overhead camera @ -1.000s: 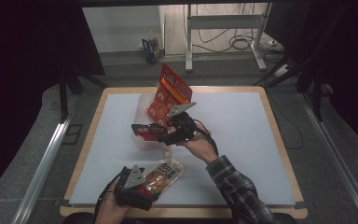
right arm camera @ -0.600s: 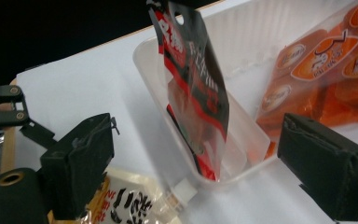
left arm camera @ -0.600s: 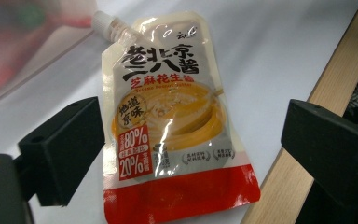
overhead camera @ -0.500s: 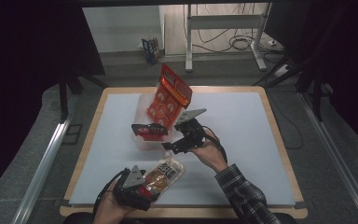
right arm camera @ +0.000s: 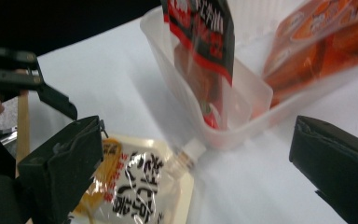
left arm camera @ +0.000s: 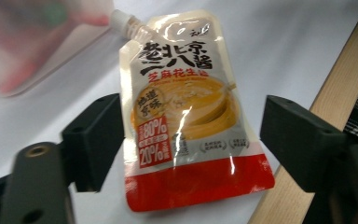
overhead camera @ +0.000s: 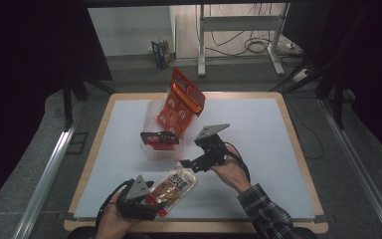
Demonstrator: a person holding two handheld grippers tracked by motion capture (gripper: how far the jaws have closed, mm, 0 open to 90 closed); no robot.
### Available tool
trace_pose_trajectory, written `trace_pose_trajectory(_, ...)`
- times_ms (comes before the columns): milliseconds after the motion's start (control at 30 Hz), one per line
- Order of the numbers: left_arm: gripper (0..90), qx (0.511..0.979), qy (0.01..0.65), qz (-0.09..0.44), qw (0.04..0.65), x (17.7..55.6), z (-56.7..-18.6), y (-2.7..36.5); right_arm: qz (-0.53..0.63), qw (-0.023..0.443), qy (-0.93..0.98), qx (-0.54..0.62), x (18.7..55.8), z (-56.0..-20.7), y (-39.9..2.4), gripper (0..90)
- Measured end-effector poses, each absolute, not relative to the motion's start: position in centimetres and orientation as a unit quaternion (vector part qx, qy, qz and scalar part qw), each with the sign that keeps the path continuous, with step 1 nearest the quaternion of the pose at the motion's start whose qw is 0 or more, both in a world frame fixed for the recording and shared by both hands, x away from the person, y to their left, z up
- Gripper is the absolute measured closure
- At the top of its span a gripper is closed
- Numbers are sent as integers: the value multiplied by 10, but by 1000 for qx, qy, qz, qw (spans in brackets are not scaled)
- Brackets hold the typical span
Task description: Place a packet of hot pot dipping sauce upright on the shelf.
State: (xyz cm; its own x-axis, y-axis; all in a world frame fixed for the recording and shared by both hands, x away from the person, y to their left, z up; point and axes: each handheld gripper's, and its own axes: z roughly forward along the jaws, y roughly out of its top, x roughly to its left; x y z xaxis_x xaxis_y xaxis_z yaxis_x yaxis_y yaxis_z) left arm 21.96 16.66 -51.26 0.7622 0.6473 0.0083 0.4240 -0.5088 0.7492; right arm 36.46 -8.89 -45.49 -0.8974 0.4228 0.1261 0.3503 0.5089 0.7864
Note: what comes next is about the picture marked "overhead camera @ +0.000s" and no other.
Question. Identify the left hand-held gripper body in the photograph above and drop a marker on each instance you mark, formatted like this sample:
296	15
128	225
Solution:
136	197

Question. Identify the black tripod legs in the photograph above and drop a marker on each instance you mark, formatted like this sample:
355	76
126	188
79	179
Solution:
295	77

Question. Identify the white metal stand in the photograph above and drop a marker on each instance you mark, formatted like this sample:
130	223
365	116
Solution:
242	25

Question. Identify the large orange snack multipack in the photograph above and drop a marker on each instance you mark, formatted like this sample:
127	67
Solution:
179	106

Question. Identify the person's right hand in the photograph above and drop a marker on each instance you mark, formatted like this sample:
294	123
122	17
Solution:
230	172

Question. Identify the black floor frame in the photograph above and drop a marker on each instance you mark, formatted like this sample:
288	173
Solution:
78	143

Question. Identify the blue carton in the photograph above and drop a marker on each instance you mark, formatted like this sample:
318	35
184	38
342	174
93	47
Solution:
161	53

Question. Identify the clear plastic container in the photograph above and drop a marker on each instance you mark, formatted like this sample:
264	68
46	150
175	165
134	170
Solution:
162	152

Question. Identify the dark curtain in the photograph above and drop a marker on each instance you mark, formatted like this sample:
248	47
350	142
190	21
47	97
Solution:
374	66
26	76

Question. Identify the white and orange food pouch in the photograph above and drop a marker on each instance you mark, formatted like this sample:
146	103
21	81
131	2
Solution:
174	189

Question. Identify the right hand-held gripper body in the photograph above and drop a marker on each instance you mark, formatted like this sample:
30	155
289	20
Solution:
212	146

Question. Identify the black stand post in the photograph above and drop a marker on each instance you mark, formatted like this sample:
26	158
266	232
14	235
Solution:
338	103
67	103

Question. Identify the person's left hand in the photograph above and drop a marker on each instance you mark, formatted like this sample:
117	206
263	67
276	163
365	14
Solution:
112	222

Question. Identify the white power strip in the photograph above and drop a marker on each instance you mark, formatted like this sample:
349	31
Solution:
290	46

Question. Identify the aluminium floor rail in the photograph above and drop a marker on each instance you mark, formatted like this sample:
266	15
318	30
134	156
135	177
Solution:
43	186
361	172

